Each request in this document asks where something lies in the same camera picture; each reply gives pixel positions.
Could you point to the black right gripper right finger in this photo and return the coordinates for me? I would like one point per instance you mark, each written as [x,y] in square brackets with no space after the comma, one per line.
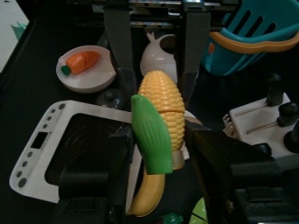
[234,175]

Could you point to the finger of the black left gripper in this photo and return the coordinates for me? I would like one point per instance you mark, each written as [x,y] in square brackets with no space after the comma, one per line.
[119,43]
[196,43]

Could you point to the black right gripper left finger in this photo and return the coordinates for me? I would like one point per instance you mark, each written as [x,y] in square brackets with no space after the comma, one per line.
[93,175]

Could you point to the yellow toy corn cob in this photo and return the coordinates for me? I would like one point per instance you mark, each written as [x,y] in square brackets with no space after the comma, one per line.
[163,93]

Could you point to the green toy corn leaf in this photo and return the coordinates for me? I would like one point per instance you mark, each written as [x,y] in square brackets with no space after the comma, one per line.
[151,137]

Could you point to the light green toy leaf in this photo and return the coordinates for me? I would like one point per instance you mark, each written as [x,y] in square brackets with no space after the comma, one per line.
[199,214]

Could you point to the teal basket orange rim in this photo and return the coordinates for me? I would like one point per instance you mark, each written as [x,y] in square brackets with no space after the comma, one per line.
[234,61]

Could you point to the white toy jug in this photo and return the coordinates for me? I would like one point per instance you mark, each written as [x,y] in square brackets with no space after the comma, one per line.
[155,61]

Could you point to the orange toy carrot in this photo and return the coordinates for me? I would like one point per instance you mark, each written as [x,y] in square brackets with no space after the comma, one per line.
[81,61]

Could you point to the white round bowl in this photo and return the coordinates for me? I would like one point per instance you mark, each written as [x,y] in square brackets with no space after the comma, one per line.
[91,80]

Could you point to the yellow toy banana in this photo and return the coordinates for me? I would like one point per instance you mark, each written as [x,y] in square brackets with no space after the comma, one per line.
[149,192]

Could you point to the white toy knife block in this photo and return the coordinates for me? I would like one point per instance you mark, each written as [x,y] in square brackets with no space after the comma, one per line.
[252,122]

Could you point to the grey round lid knob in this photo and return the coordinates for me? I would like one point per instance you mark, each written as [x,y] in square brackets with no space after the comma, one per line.
[109,99]

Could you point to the purple toy vegetable green top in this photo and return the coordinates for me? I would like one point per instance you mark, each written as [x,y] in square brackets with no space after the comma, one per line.
[171,218]

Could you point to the teal plastic piece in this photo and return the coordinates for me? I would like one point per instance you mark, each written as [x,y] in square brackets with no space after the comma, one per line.
[19,30]

